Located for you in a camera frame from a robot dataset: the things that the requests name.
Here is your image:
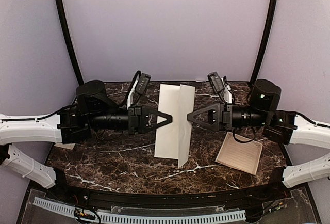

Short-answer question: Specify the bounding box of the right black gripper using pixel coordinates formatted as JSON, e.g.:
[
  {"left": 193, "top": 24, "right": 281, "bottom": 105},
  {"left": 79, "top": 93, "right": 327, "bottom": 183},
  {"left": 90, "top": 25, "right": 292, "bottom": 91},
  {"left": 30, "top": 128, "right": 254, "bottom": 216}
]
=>
[{"left": 186, "top": 102, "right": 268, "bottom": 132}]

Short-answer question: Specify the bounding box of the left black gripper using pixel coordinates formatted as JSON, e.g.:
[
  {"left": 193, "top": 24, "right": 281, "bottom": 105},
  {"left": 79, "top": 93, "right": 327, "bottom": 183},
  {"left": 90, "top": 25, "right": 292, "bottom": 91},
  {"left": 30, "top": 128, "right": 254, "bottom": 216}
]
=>
[{"left": 88, "top": 105, "right": 173, "bottom": 136}]

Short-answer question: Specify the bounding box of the lined letter paper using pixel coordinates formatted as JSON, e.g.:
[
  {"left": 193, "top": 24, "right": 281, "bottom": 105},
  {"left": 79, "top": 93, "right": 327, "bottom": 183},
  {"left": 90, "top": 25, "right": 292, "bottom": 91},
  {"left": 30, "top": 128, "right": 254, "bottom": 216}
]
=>
[
  {"left": 154, "top": 84, "right": 195, "bottom": 168},
  {"left": 215, "top": 132, "right": 263, "bottom": 175}
]

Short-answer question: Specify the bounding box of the cream paper envelope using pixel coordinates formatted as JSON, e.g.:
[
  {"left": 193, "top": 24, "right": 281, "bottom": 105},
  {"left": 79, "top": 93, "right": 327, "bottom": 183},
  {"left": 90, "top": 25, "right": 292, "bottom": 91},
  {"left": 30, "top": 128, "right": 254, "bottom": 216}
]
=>
[{"left": 54, "top": 143, "right": 75, "bottom": 150}]

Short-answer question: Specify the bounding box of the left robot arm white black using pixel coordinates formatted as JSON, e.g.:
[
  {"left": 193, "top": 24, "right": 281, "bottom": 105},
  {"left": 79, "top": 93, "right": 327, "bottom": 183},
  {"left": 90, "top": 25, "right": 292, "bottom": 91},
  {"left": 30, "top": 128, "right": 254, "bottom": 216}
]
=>
[{"left": 1, "top": 80, "right": 172, "bottom": 201}]

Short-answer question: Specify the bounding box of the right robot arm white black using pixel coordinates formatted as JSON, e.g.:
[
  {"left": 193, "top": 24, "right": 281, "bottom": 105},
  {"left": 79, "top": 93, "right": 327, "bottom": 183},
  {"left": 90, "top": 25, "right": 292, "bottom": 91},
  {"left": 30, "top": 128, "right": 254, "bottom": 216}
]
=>
[{"left": 187, "top": 75, "right": 329, "bottom": 149}]

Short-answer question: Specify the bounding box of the flat lined letter paper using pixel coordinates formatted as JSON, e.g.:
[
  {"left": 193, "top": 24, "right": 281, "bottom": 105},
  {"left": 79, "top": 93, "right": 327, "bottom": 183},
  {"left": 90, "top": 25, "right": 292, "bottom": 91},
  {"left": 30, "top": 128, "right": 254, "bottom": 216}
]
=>
[{"left": 215, "top": 132, "right": 263, "bottom": 175}]

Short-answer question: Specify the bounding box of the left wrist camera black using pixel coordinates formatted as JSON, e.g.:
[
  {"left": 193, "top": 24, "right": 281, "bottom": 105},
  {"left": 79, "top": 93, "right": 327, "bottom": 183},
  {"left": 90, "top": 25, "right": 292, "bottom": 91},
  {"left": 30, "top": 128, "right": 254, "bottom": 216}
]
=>
[{"left": 126, "top": 70, "right": 151, "bottom": 109}]

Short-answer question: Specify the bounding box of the left black frame post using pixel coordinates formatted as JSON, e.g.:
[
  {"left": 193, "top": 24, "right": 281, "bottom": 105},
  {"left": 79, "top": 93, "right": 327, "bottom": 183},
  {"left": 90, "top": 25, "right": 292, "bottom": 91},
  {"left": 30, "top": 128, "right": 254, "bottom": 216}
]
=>
[{"left": 55, "top": 0, "right": 84, "bottom": 86}]

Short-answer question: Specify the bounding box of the black frame post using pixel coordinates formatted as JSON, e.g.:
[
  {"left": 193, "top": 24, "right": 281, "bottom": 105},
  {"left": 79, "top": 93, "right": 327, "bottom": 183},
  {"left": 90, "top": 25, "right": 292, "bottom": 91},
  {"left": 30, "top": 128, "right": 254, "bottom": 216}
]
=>
[
  {"left": 249, "top": 0, "right": 277, "bottom": 88},
  {"left": 55, "top": 0, "right": 84, "bottom": 86}
]

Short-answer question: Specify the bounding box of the black front table rail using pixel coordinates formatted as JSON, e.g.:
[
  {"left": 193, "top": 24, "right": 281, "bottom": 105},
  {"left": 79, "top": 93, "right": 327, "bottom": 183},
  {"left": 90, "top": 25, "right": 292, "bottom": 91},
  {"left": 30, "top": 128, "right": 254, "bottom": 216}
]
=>
[{"left": 42, "top": 169, "right": 294, "bottom": 211}]

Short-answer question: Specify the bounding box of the white slotted cable duct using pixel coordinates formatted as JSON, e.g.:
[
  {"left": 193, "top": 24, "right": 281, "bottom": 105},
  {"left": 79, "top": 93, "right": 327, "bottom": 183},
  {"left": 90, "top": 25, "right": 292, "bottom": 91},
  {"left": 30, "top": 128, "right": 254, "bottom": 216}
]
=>
[{"left": 32, "top": 197, "right": 246, "bottom": 223}]

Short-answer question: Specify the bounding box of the small circuit board with wires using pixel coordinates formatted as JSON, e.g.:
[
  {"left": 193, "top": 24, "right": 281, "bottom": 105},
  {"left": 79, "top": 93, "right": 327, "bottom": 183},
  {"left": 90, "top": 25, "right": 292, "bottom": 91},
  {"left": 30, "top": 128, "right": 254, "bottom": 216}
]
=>
[{"left": 74, "top": 208, "right": 96, "bottom": 221}]

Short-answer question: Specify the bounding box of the right black frame post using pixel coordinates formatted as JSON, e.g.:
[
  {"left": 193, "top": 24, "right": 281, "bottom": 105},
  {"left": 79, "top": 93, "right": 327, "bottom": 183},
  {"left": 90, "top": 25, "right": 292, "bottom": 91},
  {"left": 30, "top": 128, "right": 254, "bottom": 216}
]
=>
[{"left": 249, "top": 0, "right": 277, "bottom": 88}]

